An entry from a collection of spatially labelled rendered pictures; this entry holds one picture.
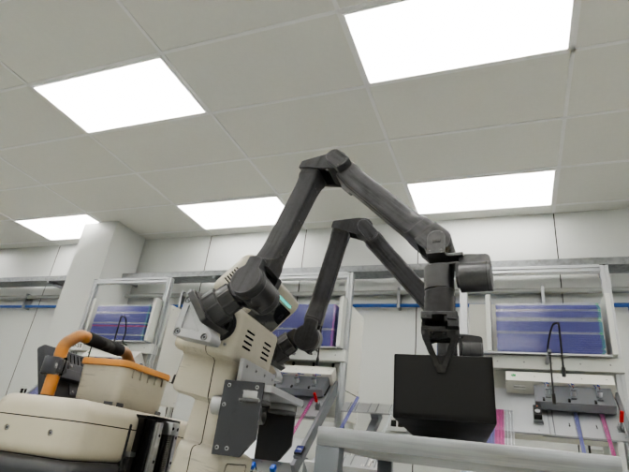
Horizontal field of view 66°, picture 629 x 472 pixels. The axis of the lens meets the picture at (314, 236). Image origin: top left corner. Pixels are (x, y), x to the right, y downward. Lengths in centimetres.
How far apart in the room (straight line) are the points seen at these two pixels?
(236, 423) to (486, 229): 389
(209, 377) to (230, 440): 18
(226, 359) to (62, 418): 37
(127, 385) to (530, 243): 390
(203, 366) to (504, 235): 380
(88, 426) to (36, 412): 12
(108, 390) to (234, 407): 37
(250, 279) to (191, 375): 34
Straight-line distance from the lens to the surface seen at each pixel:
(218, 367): 127
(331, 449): 87
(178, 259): 592
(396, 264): 151
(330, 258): 152
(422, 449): 85
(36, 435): 128
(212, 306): 112
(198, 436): 128
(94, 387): 142
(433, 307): 93
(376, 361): 451
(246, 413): 117
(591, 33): 321
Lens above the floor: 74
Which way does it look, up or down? 25 degrees up
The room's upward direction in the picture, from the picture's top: 7 degrees clockwise
